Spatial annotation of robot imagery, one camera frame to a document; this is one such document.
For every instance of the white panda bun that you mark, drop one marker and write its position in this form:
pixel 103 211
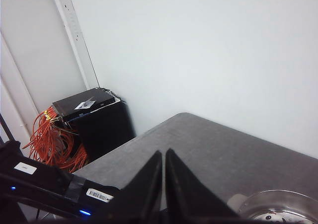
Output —
pixel 278 217

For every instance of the black device box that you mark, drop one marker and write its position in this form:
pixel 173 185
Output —
pixel 83 103

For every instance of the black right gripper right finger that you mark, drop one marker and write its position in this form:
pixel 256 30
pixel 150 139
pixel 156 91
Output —
pixel 186 196

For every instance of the black cabinet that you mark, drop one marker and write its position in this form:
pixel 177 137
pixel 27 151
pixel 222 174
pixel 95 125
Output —
pixel 104 130

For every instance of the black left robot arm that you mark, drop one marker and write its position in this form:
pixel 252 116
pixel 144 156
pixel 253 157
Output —
pixel 25 181

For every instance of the steel steamer pot grey handles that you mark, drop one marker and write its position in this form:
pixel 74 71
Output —
pixel 275 200

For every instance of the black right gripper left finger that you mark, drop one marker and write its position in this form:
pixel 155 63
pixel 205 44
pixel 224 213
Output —
pixel 141 197

